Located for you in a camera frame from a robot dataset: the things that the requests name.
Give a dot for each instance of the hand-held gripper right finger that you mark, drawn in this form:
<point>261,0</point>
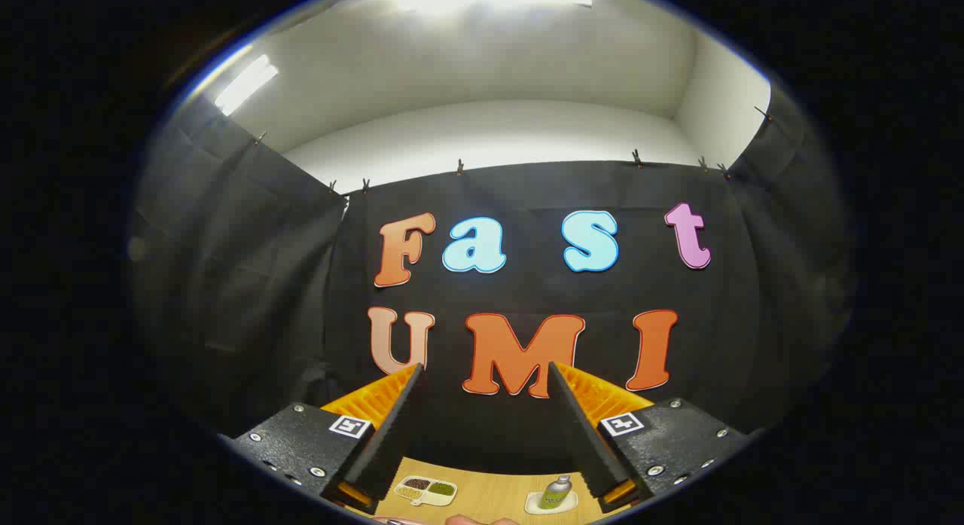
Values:
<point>584,434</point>

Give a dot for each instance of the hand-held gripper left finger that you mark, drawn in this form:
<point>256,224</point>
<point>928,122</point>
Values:
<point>392,434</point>

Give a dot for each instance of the dark red beans pile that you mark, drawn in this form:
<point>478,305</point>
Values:
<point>418,483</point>

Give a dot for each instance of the yellow soybeans pile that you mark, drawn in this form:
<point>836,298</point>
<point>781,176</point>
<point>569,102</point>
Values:
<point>409,493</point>

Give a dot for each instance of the green soda bottle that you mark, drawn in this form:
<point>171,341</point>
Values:
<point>556,495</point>

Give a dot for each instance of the white square coaster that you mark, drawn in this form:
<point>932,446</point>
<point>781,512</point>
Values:
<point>571,502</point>

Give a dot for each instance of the green beans pile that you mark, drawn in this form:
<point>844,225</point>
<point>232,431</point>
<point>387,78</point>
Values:
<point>441,489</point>

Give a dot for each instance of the white divided bean tray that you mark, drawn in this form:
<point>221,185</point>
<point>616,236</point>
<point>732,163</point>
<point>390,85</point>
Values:
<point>446,501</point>

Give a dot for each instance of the black backdrop cloth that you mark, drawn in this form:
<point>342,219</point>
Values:
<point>527,193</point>

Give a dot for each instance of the narrow ceiling light strip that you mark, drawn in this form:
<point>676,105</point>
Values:
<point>245,84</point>

